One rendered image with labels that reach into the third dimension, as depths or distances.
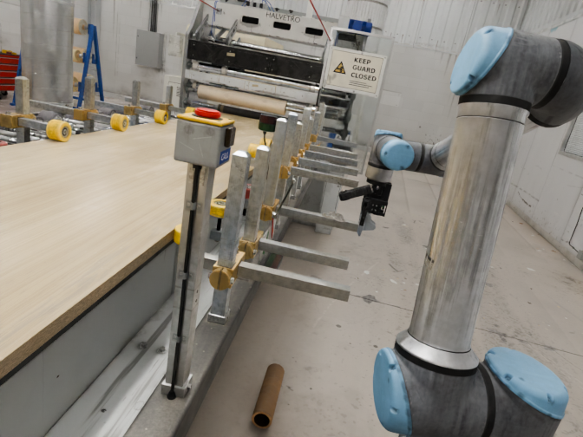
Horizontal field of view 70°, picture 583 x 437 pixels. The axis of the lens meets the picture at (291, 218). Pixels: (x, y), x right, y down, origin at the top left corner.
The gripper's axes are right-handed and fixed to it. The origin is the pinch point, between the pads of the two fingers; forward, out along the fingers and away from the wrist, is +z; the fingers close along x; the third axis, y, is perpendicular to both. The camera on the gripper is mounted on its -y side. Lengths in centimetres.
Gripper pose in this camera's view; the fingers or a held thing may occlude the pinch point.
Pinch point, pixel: (357, 231)
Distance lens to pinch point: 151.5
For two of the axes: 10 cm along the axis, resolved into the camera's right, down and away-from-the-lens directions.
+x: 1.5, -2.9, 9.5
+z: -1.8, 9.3, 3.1
